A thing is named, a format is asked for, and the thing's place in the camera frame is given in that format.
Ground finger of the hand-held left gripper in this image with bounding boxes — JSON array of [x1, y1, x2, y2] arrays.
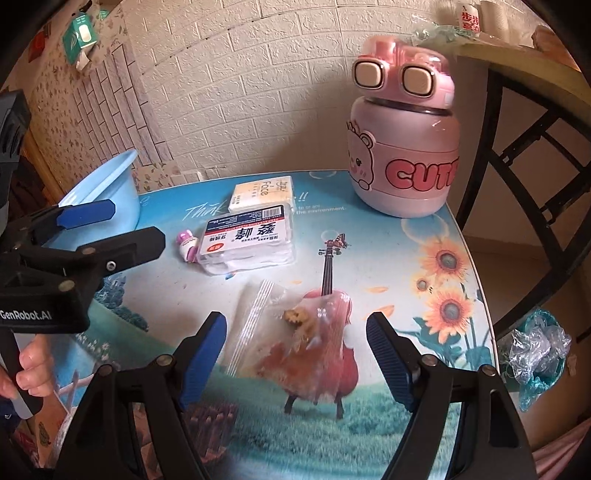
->
[[16, 226, 166, 296], [7, 199, 116, 252]]

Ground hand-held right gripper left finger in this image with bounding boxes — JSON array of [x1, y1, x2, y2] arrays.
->
[[58, 311, 228, 480]]

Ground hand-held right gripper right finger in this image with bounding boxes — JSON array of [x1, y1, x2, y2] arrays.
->
[[366, 311, 539, 480]]

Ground light blue plastic basin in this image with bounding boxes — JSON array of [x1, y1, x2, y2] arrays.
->
[[44, 148, 140, 250]]

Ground clear zip bag with snack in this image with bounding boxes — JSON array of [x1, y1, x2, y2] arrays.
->
[[225, 279, 358, 402]]

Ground person's left hand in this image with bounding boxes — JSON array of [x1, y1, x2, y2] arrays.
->
[[0, 339, 55, 401]]

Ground small pink toy figure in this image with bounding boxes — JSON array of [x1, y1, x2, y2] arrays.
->
[[175, 229, 200, 264]]

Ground clear cotton pad pack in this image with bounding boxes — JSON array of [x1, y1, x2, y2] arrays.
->
[[198, 204, 296, 277]]

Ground trash bin with teal liner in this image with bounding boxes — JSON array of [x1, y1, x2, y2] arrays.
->
[[499, 309, 573, 412]]

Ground crumpled clear plastic bag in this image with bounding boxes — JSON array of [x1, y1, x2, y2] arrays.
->
[[501, 323, 572, 385]]

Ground yellow tissue pack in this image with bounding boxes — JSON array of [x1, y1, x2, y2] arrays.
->
[[228, 176, 296, 214]]

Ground green tissue pack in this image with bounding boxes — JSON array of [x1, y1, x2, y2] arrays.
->
[[62, 11, 100, 72]]

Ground pink printed blanket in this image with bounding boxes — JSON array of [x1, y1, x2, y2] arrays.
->
[[531, 411, 591, 480]]

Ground pink cartoon water bottle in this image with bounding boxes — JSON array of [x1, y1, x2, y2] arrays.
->
[[345, 36, 460, 217]]

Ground yellow folding table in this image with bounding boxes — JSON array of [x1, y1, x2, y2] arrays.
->
[[452, 39, 591, 335]]

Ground green printed plastic bag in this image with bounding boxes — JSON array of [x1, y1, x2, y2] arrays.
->
[[411, 18, 467, 47]]

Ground white bottle with red print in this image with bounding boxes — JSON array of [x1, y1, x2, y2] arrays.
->
[[455, 0, 481, 33]]

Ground bagged bread rolls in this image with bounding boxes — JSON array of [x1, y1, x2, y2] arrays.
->
[[531, 25, 578, 70]]

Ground stack of paper cups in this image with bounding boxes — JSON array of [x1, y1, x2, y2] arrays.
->
[[478, 0, 520, 47]]

